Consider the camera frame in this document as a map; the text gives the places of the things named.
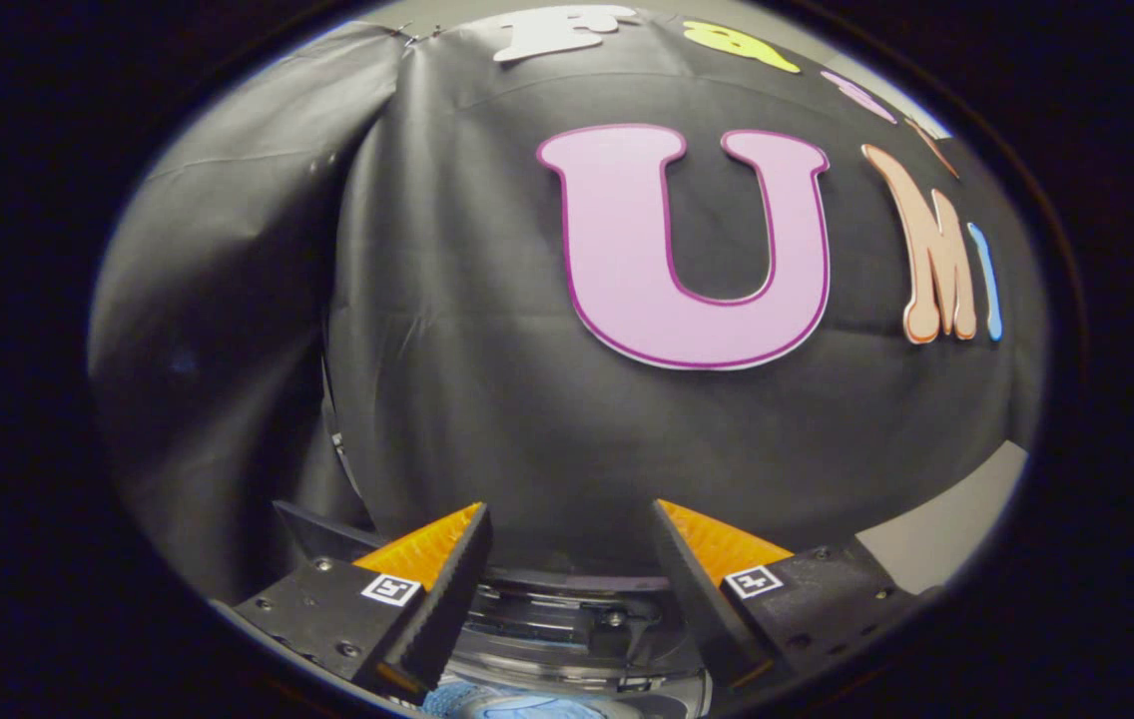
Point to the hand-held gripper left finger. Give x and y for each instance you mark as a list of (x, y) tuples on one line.
[(447, 609)]

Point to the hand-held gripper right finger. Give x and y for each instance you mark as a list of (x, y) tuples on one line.
[(697, 609)]

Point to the black washing machine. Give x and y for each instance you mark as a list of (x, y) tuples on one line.
[(567, 619)]

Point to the light blue shirt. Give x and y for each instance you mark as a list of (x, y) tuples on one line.
[(517, 707)]

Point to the black backdrop cloth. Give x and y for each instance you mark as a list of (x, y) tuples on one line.
[(447, 350)]

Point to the white cabinet with grey top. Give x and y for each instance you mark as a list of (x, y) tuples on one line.
[(946, 529)]

